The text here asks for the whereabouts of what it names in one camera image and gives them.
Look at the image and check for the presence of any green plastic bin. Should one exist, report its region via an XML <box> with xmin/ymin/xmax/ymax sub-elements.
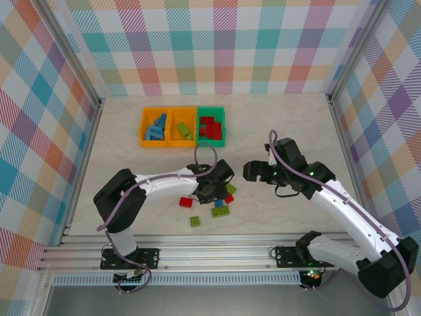
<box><xmin>195</xmin><ymin>105</ymin><xmax>228</xmax><ymax>148</ymax></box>

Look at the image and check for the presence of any orange plastic bin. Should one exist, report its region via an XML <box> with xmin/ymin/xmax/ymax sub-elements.
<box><xmin>166</xmin><ymin>107</ymin><xmax>199</xmax><ymax>148</ymax></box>
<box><xmin>137</xmin><ymin>107</ymin><xmax>172</xmax><ymax>148</ymax></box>

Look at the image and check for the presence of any small circuit board orange part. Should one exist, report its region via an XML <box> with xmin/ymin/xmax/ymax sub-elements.
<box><xmin>300</xmin><ymin>269</ymin><xmax>324</xmax><ymax>289</ymax></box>

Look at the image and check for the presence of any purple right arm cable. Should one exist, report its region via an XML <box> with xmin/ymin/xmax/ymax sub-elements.
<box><xmin>268</xmin><ymin>129</ymin><xmax>414</xmax><ymax>312</ymax></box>

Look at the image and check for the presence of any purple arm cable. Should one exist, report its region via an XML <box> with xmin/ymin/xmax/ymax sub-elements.
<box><xmin>268</xmin><ymin>129</ymin><xmax>414</xmax><ymax>312</ymax></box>
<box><xmin>96</xmin><ymin>142</ymin><xmax>220</xmax><ymax>295</ymax></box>

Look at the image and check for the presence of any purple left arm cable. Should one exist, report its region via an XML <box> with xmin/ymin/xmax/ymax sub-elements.
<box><xmin>96</xmin><ymin>142</ymin><xmax>220</xmax><ymax>295</ymax></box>

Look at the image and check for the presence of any aluminium side rail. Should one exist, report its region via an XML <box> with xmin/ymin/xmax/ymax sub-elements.
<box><xmin>57</xmin><ymin>98</ymin><xmax>106</xmax><ymax>248</ymax></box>
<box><xmin>327</xmin><ymin>95</ymin><xmax>387</xmax><ymax>243</ymax></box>

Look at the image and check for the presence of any wide aluminium mounting rail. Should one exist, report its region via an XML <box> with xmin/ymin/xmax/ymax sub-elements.
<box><xmin>36</xmin><ymin>232</ymin><xmax>401</xmax><ymax>273</ymax></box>

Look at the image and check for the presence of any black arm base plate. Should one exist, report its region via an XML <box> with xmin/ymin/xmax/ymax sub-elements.
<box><xmin>99</xmin><ymin>247</ymin><xmax>161</xmax><ymax>271</ymax></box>
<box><xmin>274</xmin><ymin>246</ymin><xmax>337</xmax><ymax>269</ymax></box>

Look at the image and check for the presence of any white slotted cable duct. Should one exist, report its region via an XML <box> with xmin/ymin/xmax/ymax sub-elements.
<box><xmin>52</xmin><ymin>271</ymin><xmax>303</xmax><ymax>287</ymax></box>

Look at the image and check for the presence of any aluminium frame post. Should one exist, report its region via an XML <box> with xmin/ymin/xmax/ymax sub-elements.
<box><xmin>36</xmin><ymin>0</ymin><xmax>108</xmax><ymax>109</ymax></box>
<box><xmin>325</xmin><ymin>0</ymin><xmax>392</xmax><ymax>106</ymax></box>

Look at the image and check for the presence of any aluminium frame leg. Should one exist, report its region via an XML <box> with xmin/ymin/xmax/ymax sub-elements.
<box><xmin>386</xmin><ymin>289</ymin><xmax>410</xmax><ymax>316</ymax></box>
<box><xmin>32</xmin><ymin>272</ymin><xmax>55</xmax><ymax>316</ymax></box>

